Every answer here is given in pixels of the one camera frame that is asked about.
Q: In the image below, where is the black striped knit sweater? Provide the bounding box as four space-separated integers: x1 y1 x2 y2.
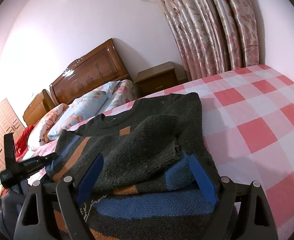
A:
46 93 215 239

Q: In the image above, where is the person forearm grey sleeve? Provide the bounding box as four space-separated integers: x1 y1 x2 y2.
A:
0 180 29 239

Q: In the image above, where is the red blanket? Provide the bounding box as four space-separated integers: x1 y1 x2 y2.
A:
14 125 35 162

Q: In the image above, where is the orange floral pillow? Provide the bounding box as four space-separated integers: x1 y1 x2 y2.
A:
27 103 69 151

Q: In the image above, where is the wooden louvered wardrobe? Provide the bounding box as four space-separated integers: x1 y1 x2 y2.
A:
0 98 25 172

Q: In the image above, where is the light wooden headboard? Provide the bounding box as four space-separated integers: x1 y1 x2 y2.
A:
23 89 55 126

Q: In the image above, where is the blue floral pillow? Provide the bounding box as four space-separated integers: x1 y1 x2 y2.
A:
47 81 119 141

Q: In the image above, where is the pink checkered bed sheet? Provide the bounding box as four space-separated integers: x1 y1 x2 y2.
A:
28 65 294 239

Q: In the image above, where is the pink floral quilt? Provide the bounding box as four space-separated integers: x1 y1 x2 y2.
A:
97 80 139 114

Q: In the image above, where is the dark wooden headboard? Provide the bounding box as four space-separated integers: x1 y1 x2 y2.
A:
49 38 131 105

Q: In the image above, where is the wooden nightstand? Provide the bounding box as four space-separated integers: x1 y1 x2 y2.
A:
135 62 187 97

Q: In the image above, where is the pink floral curtain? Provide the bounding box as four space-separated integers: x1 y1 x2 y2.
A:
157 0 259 80

